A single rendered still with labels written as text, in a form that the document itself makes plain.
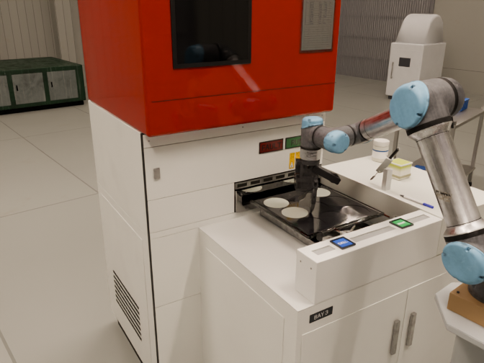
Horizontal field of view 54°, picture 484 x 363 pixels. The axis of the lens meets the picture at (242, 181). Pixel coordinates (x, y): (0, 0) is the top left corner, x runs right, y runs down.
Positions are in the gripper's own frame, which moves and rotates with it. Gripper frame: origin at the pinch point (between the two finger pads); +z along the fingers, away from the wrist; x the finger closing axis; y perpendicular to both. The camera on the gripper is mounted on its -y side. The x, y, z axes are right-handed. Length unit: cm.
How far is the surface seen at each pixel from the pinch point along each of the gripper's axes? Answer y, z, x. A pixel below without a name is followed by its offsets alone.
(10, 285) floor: 171, 91, -83
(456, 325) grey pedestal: -33, 9, 56
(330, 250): -0.2, -4.4, 39.0
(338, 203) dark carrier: -11.6, 1.4, -9.2
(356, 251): -7.9, -4.3, 39.0
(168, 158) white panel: 53, -21, 4
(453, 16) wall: -367, -47, -807
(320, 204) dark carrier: -4.0, 1.4, -7.6
